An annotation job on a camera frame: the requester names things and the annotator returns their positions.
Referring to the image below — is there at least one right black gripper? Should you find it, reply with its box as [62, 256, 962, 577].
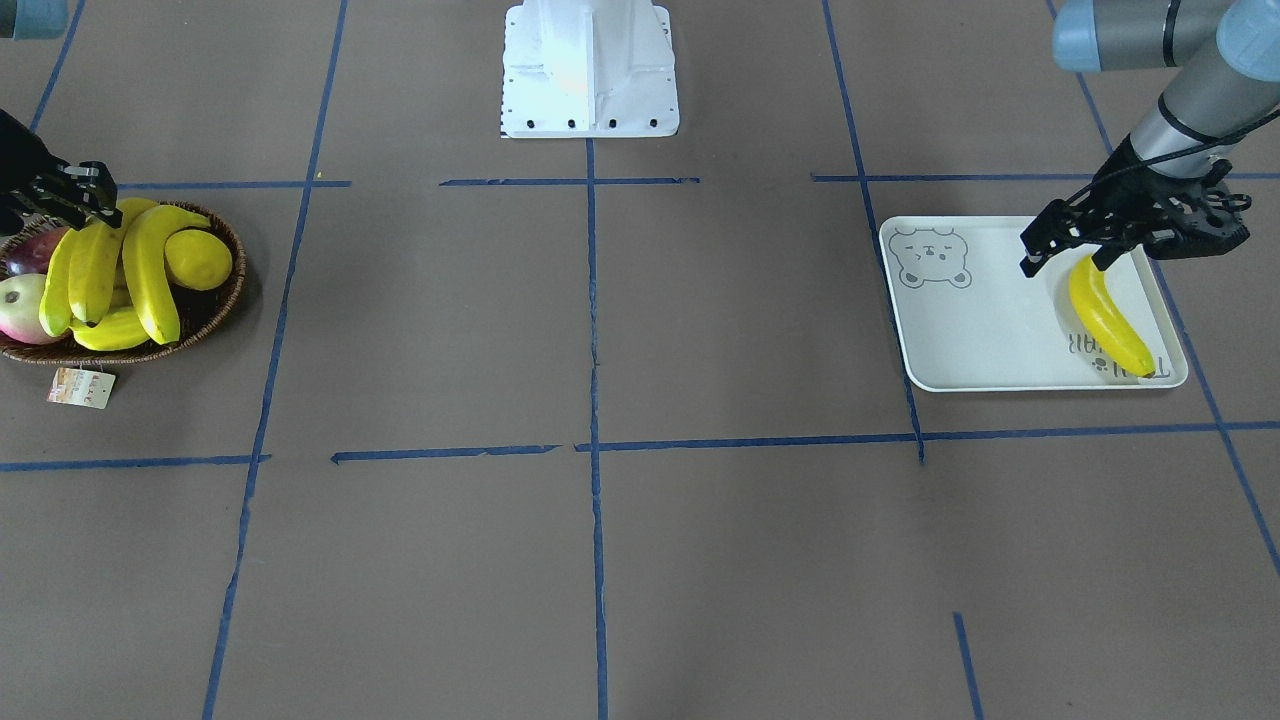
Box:
[1, 111, 123, 236]

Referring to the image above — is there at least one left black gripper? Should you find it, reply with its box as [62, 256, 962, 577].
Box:
[1019, 135, 1252, 278]

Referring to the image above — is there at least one yellow banana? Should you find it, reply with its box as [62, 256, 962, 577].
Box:
[64, 197, 157, 325]
[1068, 256, 1157, 378]
[122, 204, 211, 345]

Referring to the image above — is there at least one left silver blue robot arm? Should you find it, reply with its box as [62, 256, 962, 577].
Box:
[1020, 1, 1279, 277]

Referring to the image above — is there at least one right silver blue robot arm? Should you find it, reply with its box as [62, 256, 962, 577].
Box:
[1, 1, 123, 240]

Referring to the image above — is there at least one brown wicker basket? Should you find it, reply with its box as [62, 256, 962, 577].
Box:
[1, 200, 250, 366]

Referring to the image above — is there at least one dark red plum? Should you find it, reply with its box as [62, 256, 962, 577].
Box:
[3, 227, 69, 277]

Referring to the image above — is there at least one pink white peach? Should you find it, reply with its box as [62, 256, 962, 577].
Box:
[1, 273, 68, 346]

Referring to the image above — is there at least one yellow green starfruit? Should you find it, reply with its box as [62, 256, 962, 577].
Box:
[70, 288, 150, 352]

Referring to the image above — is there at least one yellow lemon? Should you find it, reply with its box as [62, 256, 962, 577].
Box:
[164, 229, 233, 291]

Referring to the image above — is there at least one white rectangular bear tray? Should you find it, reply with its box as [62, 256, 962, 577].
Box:
[879, 217, 1189, 393]

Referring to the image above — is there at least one paper price tag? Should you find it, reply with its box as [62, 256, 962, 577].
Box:
[46, 366, 116, 410]

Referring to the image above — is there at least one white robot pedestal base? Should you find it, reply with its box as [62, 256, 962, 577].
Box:
[500, 1, 681, 138]

